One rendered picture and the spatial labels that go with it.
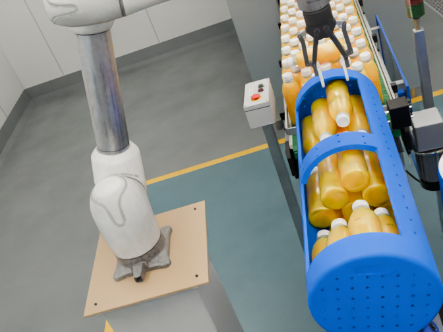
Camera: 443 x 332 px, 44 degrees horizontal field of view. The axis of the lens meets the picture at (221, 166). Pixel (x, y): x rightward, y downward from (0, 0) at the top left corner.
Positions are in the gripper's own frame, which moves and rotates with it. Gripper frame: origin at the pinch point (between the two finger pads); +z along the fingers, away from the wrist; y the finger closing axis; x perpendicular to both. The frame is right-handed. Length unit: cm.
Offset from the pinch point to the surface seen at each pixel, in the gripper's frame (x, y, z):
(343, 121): -0.4, -0.7, 16.3
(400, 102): 31.3, 19.1, 33.7
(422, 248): -58, 10, 16
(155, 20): 423, -176, 92
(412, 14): 63, 32, 16
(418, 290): -64, 7, 22
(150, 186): 167, -148, 131
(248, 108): 38, -34, 24
